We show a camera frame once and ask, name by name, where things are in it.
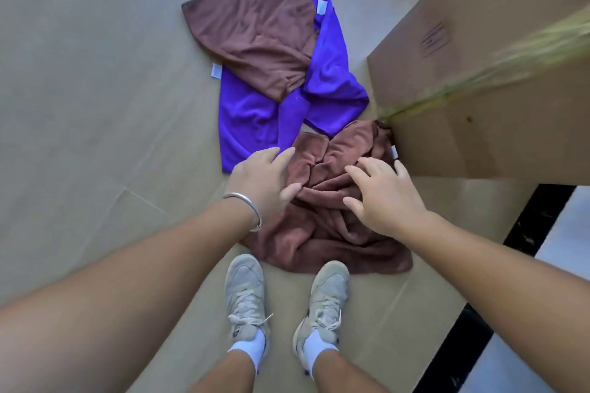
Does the person's left white sock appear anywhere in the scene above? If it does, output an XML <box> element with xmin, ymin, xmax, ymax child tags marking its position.
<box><xmin>227</xmin><ymin>328</ymin><xmax>267</xmax><ymax>375</ymax></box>

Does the person's left grey sneaker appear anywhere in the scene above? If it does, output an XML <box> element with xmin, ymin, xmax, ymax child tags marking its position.
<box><xmin>224</xmin><ymin>253</ymin><xmax>273</xmax><ymax>359</ymax></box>

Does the person's right hand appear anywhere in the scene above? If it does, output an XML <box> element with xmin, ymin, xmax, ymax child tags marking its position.
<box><xmin>342</xmin><ymin>157</ymin><xmax>430</xmax><ymax>239</ymax></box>

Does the purple towel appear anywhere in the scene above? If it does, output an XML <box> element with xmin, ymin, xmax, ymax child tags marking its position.
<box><xmin>211</xmin><ymin>0</ymin><xmax>371</xmax><ymax>175</ymax></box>

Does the person's leg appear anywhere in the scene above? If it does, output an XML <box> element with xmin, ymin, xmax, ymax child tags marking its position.
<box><xmin>189</xmin><ymin>349</ymin><xmax>257</xmax><ymax>393</ymax></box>
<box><xmin>312</xmin><ymin>349</ymin><xmax>393</xmax><ymax>393</ymax></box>

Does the person's white sock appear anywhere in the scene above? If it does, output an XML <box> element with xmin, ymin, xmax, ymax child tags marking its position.
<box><xmin>302</xmin><ymin>330</ymin><xmax>340</xmax><ymax>379</ymax></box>
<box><xmin>227</xmin><ymin>328</ymin><xmax>267</xmax><ymax>375</ymax></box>

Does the person's left forearm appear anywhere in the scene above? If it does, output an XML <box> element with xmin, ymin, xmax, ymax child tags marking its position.
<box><xmin>0</xmin><ymin>199</ymin><xmax>259</xmax><ymax>393</ymax></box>

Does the person's right leg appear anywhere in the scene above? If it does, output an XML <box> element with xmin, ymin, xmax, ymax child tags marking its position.
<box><xmin>312</xmin><ymin>349</ymin><xmax>393</xmax><ymax>393</ymax></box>

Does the silver bracelet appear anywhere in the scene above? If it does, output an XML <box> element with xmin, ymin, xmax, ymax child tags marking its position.
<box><xmin>222</xmin><ymin>192</ymin><xmax>262</xmax><ymax>233</ymax></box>

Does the person's left leg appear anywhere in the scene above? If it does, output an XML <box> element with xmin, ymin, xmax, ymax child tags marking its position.
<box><xmin>189</xmin><ymin>349</ymin><xmax>257</xmax><ymax>393</ymax></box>

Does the brown cardboard box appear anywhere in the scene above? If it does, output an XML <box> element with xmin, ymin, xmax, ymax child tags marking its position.
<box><xmin>367</xmin><ymin>0</ymin><xmax>590</xmax><ymax>186</ymax></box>

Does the person's left hand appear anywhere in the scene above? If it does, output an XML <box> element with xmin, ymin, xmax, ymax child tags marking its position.
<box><xmin>224</xmin><ymin>146</ymin><xmax>303</xmax><ymax>228</ymax></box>

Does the person's grey sneaker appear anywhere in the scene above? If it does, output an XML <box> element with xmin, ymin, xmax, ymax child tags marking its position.
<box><xmin>293</xmin><ymin>260</ymin><xmax>350</xmax><ymax>375</ymax></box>
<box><xmin>224</xmin><ymin>253</ymin><xmax>273</xmax><ymax>359</ymax></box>

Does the person's right grey sneaker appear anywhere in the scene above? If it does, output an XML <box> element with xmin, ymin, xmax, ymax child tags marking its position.
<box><xmin>293</xmin><ymin>260</ymin><xmax>350</xmax><ymax>375</ymax></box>

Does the person's right forearm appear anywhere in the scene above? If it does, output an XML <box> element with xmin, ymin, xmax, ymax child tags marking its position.
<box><xmin>396</xmin><ymin>211</ymin><xmax>590</xmax><ymax>393</ymax></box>

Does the person's right white sock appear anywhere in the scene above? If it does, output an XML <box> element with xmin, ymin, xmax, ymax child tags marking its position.
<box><xmin>302</xmin><ymin>330</ymin><xmax>340</xmax><ymax>379</ymax></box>

